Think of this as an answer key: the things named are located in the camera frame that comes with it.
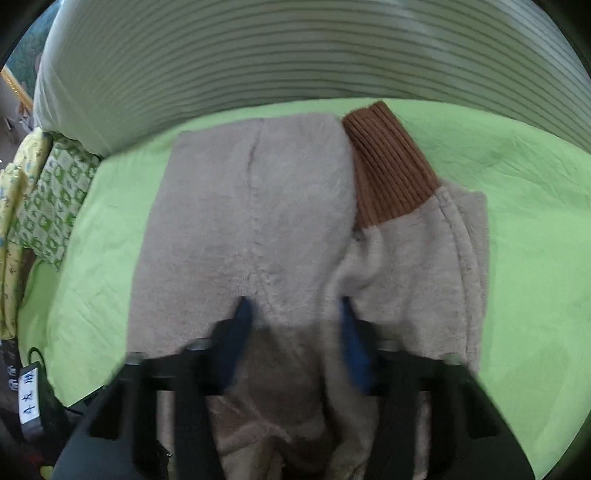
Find light green bed sheet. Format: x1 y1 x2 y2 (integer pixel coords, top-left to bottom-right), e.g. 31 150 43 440
18 98 590 477

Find large striped white pillow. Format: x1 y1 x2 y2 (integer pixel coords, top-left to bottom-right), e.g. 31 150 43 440
34 1 590 156

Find yellow floral quilt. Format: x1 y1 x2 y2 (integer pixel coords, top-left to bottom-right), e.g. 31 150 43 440
0 128 53 340

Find gold framed floral painting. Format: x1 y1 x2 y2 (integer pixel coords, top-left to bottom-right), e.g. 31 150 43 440
1 1 62 113

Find green white patterned pillow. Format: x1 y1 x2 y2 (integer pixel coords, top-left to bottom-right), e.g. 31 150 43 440
9 132 100 269

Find beige knit sweater brown cuffs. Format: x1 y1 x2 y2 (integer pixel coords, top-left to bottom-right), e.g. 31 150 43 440
127 102 489 479

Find black strap with white label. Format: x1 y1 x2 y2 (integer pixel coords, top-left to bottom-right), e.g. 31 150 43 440
15 346 59 444

